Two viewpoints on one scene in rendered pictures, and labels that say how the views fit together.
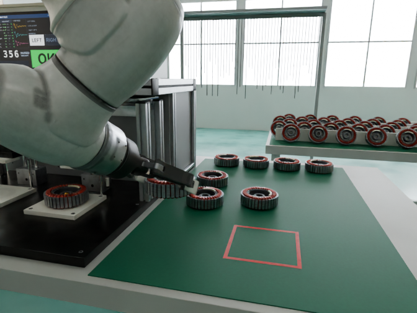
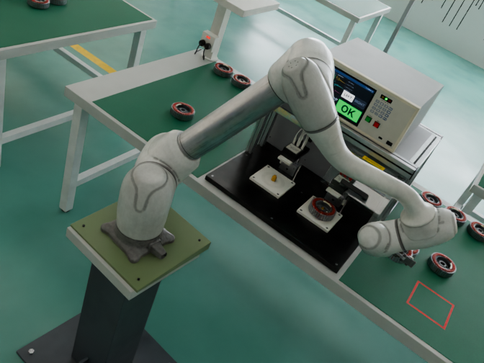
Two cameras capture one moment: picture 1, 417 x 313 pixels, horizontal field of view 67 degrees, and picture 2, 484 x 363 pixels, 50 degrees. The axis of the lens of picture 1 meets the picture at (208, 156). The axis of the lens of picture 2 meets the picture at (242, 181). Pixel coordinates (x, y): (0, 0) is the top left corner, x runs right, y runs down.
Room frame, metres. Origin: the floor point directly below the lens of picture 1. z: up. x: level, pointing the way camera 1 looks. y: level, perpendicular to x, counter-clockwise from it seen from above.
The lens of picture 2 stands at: (-0.94, 0.50, 2.00)
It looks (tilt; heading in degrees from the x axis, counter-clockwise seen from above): 35 degrees down; 8
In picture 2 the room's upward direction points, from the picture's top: 23 degrees clockwise
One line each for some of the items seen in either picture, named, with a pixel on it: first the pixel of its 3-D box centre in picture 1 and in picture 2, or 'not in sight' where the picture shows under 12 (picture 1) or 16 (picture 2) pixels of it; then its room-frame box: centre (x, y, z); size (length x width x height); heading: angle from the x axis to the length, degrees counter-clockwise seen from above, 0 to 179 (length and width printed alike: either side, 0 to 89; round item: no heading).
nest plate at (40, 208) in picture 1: (67, 204); (320, 213); (0.81, 0.39, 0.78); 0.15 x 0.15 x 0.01; 77
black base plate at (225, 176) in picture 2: (35, 203); (296, 198); (0.85, 0.50, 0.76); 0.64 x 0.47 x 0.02; 77
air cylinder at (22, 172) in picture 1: (31, 174); (290, 165); (1.01, 0.59, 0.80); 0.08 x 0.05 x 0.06; 77
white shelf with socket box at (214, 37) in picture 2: not in sight; (221, 32); (1.61, 1.26, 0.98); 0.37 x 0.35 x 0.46; 77
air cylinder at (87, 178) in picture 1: (96, 180); (335, 196); (0.95, 0.35, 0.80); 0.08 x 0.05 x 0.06; 77
